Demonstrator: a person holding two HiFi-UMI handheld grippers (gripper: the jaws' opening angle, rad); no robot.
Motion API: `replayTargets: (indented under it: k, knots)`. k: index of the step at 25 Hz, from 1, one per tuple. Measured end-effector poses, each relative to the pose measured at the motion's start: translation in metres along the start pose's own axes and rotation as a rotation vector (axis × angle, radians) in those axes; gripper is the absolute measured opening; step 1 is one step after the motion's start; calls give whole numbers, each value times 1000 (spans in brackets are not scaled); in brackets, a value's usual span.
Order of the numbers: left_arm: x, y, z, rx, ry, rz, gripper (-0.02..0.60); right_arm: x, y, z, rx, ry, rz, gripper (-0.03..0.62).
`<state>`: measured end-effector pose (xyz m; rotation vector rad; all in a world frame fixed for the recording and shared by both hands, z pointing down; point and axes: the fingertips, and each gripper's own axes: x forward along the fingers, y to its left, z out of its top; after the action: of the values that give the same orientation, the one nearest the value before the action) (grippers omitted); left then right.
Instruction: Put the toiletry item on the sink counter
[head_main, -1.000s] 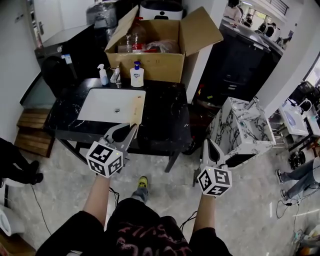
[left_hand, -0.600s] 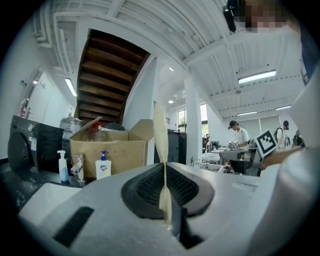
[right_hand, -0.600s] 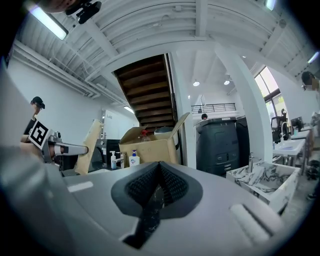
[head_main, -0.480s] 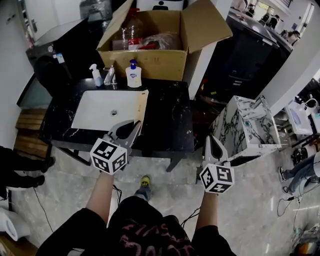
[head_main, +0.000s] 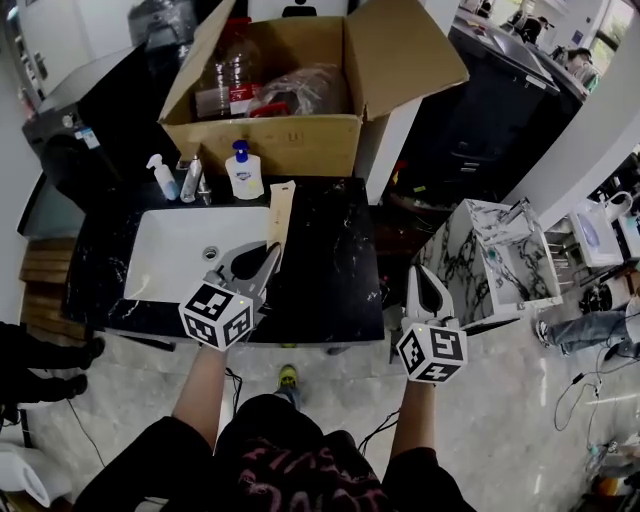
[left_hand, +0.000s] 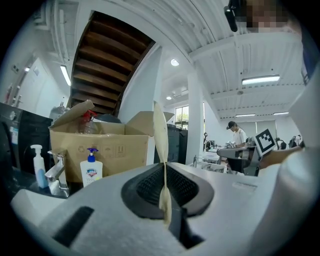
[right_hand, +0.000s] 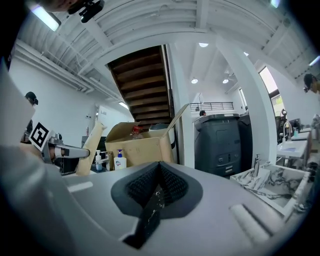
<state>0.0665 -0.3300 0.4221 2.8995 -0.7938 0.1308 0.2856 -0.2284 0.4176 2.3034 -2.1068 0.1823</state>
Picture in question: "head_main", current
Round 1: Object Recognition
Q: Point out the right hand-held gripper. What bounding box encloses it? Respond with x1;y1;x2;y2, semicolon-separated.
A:
395;264;469;385

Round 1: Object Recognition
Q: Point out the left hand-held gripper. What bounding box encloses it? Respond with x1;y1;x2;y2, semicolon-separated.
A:
178;242;282;353

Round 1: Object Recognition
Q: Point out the person's left forearm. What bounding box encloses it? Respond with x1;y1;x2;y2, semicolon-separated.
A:
172;344;230;457

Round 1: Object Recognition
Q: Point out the person's right forearm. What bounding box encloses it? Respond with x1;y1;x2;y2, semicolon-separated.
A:
389;382;437;462

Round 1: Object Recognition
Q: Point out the white marble sink cabinet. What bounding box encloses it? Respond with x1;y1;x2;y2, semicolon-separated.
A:
412;198;564;329

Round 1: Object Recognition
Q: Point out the white sink basin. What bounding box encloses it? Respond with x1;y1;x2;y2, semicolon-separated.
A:
123;206;274;305

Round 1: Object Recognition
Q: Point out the black marble vanity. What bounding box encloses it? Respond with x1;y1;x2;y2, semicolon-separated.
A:
62;177;386;346

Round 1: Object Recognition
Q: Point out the white soap bottle blue pump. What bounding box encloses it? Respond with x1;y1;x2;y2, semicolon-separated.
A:
224;139;265;201

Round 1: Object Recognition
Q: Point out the chrome faucet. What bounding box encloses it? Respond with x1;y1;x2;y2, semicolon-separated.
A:
499;198;540;232
176;154;214;207

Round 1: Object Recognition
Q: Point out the person's left green shoe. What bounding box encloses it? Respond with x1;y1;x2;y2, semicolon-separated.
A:
277;364;302;397

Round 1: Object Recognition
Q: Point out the small white pump bottle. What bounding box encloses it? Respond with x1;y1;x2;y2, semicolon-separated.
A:
145;153;180;202

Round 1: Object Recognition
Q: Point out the large cardboard box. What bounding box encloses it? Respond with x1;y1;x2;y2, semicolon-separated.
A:
158;0;470;179

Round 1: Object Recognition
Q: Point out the white sink table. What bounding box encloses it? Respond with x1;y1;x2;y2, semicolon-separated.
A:
568;192;640;270

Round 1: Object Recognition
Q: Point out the person's black printed shirt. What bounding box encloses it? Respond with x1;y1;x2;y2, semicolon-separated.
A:
74;393;476;512

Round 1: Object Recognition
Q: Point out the black cabinet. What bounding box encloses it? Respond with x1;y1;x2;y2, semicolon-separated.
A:
399;22;587;204

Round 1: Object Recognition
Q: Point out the wooden pallet stack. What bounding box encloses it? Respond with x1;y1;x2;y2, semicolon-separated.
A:
19;237;87;346

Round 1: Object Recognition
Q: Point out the clear plastic bottle red label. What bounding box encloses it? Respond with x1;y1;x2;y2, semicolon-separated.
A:
194;17;265;121

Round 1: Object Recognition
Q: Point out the black washing machine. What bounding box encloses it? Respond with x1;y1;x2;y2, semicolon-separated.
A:
22;47;171;201

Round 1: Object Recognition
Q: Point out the plastic wrapped grey barrel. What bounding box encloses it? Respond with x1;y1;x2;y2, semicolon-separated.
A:
127;0;200;51

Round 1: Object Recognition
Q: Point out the white rounded appliance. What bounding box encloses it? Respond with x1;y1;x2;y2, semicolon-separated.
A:
0;439;72;509

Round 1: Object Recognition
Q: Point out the black floor cable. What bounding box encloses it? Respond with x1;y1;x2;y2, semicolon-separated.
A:
553;344;640;432
224;367;245;417
356;408;402;454

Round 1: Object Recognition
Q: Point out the clear plastic bag red handle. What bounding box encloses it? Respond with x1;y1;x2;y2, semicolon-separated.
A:
247;63;347;118

